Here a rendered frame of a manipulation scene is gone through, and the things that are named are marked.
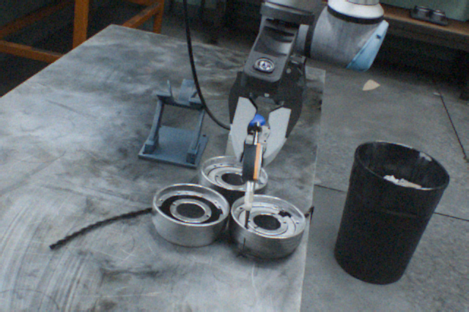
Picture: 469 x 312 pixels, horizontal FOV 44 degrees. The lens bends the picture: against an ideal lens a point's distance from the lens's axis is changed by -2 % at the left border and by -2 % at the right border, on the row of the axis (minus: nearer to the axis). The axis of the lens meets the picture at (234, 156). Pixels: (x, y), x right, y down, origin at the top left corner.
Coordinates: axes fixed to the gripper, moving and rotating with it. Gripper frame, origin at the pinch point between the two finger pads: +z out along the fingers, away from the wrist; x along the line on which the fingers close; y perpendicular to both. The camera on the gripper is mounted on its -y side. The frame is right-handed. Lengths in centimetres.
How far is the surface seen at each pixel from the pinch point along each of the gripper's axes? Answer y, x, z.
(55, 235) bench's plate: -11.2, 21.9, 13.4
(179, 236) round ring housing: -7.4, 6.4, 10.7
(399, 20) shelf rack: 350, -55, -4
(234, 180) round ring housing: 11.1, 2.6, 8.3
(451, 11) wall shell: 405, -98, -17
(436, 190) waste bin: 111, -54, 33
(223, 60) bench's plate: 72, 17, 1
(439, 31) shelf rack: 347, -83, -3
